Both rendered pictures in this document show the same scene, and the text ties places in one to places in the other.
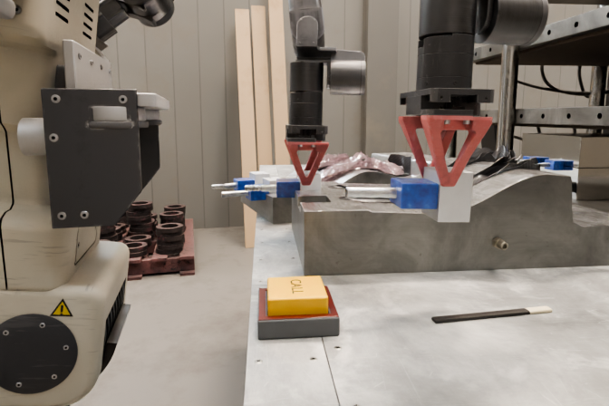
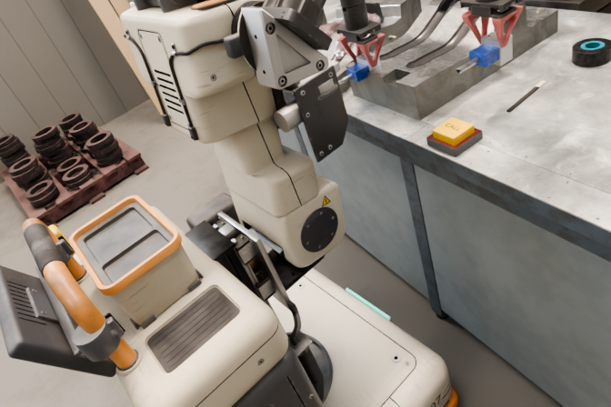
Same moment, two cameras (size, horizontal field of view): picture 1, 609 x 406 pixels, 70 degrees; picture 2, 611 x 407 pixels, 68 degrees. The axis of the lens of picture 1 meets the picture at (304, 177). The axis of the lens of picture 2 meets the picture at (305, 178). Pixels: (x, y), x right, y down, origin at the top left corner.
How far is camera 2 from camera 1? 68 cm
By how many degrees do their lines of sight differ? 30
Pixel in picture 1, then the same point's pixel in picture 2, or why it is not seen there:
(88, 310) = (335, 194)
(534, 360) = (560, 108)
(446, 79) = not seen: outside the picture
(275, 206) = not seen: hidden behind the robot
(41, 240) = (308, 172)
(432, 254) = (472, 76)
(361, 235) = (440, 84)
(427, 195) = (495, 54)
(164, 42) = not seen: outside the picture
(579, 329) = (563, 85)
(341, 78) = not seen: outside the picture
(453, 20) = not seen: outside the picture
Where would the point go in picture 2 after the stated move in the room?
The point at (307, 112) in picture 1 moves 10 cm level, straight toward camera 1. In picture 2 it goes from (363, 18) to (387, 24)
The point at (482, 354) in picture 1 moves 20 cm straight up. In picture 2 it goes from (542, 115) to (542, 23)
